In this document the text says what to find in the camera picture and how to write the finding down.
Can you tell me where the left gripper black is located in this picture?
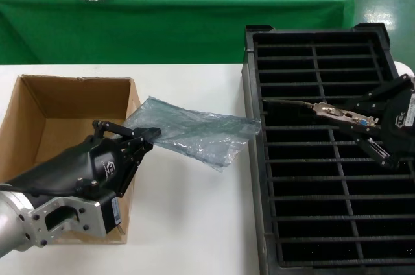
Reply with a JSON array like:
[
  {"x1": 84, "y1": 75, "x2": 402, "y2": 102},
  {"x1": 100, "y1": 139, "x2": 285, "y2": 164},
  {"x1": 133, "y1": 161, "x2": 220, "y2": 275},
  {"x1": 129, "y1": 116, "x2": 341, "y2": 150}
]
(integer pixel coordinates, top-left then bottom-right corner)
[{"x1": 30, "y1": 120, "x2": 162, "y2": 250}]

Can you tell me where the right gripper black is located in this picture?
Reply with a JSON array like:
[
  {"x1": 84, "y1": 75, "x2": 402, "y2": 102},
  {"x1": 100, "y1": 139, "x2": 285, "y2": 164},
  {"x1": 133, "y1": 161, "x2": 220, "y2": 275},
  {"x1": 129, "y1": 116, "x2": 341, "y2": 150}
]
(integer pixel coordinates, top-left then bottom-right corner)
[{"x1": 335, "y1": 73, "x2": 415, "y2": 169}]

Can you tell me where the graphics card with metal bracket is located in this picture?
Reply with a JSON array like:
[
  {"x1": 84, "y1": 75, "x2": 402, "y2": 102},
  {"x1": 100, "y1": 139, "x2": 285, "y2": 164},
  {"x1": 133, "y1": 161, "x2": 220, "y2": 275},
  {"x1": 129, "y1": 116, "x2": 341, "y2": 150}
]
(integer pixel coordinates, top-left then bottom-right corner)
[{"x1": 262, "y1": 98, "x2": 380, "y2": 133}]

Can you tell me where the translucent grey antistatic bag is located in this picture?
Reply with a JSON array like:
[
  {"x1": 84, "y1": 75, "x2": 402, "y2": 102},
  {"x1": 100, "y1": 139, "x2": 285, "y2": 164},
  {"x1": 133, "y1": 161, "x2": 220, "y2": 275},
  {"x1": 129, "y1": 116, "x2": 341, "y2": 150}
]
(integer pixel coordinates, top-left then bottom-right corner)
[{"x1": 123, "y1": 95, "x2": 262, "y2": 174}]

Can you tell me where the brown cardboard box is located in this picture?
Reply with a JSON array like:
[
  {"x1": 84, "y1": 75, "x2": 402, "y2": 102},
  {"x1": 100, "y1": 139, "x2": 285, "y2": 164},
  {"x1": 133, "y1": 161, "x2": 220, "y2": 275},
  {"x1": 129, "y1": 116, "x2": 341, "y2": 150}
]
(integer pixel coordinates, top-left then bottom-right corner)
[{"x1": 0, "y1": 74, "x2": 144, "y2": 245}]

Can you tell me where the black slotted plastic container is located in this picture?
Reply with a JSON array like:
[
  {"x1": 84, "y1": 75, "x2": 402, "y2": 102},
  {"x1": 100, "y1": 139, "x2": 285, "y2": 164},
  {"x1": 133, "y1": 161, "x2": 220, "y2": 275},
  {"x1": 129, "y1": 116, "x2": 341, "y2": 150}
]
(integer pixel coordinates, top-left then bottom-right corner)
[{"x1": 241, "y1": 23, "x2": 415, "y2": 275}]

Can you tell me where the green tablecloth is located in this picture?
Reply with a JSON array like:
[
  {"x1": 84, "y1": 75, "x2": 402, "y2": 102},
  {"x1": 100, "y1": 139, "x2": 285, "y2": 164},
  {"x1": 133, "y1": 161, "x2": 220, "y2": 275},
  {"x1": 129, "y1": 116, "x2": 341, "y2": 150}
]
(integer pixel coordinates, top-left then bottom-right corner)
[{"x1": 0, "y1": 0, "x2": 357, "y2": 65}]

